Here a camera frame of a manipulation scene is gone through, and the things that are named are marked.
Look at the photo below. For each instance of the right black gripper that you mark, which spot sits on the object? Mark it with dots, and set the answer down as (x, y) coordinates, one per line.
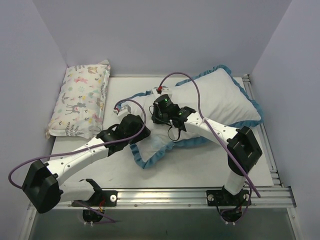
(157, 116)

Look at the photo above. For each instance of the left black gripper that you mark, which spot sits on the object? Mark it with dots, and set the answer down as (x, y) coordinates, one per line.
(139, 128)

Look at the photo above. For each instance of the blue white plush pillowcase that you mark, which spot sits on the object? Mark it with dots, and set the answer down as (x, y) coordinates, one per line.
(218, 96)

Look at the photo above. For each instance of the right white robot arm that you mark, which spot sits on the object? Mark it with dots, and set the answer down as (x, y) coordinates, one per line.
(242, 148)

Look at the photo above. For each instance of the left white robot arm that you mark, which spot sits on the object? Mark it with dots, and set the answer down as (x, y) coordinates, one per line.
(46, 184)

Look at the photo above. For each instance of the animal print white pillow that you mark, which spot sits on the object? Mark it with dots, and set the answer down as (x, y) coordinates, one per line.
(79, 109)

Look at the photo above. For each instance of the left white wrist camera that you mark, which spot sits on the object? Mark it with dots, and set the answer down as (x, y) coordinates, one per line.
(122, 112)

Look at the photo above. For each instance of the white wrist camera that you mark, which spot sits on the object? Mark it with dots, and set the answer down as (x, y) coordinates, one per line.
(162, 90)
(122, 112)

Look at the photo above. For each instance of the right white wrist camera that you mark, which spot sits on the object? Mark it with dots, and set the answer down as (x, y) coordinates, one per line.
(162, 90)

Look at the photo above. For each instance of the aluminium mounting rail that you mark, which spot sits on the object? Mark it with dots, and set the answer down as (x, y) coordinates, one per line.
(160, 197)

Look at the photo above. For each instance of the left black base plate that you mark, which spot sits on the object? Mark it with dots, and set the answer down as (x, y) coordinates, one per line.
(104, 198)

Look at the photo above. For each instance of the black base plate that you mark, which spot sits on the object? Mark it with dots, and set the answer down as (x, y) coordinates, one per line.
(104, 198)
(222, 198)

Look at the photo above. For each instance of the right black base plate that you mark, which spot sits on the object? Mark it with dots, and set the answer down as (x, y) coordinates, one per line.
(222, 198)

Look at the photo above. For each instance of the right aluminium side rail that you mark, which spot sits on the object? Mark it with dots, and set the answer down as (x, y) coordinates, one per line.
(264, 140)

